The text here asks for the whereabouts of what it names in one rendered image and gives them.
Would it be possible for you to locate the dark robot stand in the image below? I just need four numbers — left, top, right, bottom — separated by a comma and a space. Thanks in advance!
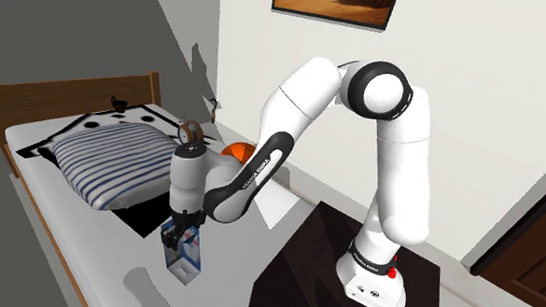
245, 195, 443, 307

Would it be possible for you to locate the blue white carton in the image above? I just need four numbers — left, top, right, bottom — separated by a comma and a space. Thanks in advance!
160, 217, 203, 287

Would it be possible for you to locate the brown alarm clock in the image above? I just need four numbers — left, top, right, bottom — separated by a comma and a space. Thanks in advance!
175, 118, 206, 147

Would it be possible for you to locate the grey flat oblong object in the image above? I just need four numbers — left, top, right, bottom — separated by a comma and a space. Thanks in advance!
122, 264, 173, 307

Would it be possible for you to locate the blue striped white pillow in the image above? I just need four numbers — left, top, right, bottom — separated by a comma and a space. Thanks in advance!
48, 120, 185, 214

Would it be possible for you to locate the small black cup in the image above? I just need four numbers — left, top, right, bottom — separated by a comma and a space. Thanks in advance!
110, 94, 129, 115

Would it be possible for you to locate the black white patterned blanket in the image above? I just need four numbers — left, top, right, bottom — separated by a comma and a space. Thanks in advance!
14, 102, 223, 244

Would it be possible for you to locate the orange ball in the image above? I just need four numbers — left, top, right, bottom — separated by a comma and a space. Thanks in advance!
219, 141, 259, 167

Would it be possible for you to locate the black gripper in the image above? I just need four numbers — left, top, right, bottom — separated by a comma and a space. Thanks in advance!
161, 208, 208, 251

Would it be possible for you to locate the wooden bed with white mattress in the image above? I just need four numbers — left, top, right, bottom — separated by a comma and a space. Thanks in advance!
0, 64, 321, 307

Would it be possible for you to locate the black hooked object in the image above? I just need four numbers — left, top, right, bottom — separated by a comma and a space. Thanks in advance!
208, 97, 223, 125

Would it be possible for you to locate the dark brown wooden door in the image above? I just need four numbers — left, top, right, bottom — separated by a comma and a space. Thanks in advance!
467, 184, 546, 307

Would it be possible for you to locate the framed desert wall picture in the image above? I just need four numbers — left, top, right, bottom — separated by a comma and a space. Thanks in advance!
271, 0, 405, 35

